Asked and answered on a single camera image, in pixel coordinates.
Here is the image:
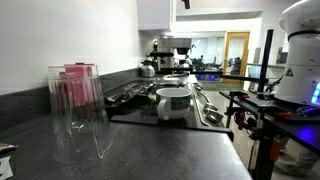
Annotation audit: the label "clear ribbed glass pitcher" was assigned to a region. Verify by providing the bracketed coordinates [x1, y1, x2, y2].
[48, 63, 113, 164]

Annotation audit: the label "white paper packet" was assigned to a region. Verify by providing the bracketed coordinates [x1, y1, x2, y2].
[0, 142, 17, 180]

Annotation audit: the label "steel coffee maker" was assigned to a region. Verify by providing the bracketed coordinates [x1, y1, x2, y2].
[150, 37, 192, 70]

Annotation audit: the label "black vertical post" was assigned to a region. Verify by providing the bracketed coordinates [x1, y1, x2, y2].
[258, 29, 274, 92]

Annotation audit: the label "pink sweetener packet box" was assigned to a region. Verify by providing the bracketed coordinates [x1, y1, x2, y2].
[58, 63, 95, 118]

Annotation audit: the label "steel coffee pot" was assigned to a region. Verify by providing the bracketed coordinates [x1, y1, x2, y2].
[140, 60, 155, 77]

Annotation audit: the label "white mug with green band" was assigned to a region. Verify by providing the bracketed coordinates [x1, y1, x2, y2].
[156, 88, 191, 121]

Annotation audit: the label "yellow framed door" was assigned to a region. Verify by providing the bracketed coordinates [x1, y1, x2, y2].
[222, 32, 250, 83]

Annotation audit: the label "black camera mount overhead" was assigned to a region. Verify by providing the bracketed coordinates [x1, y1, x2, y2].
[182, 0, 190, 9]

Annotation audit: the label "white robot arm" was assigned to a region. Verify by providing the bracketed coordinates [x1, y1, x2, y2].
[275, 0, 320, 106]

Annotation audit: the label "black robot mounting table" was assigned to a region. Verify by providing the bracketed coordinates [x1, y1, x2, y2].
[219, 91, 320, 180]

